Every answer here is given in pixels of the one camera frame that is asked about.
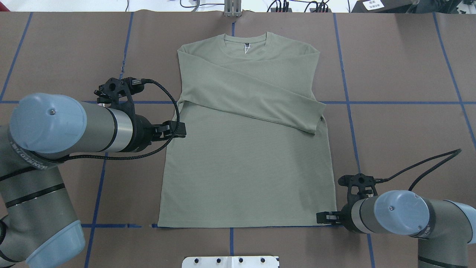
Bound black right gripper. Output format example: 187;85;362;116
316;200;359;232

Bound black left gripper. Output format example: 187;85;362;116
131;114;186;152

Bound olive green long-sleeve shirt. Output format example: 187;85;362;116
157;32;337;228

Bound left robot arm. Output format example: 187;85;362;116
1;93;186;268

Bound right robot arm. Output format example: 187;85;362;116
316;190;476;268

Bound blue tape grid lines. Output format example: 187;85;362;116
1;10;475;268

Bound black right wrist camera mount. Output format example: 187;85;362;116
338;173;379;200

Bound black braided camera cable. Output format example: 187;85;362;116
33;79;181;164
376;149;462;191

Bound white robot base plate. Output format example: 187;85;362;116
181;256;280;268

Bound grey metal camera bracket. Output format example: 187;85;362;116
224;0;242;17

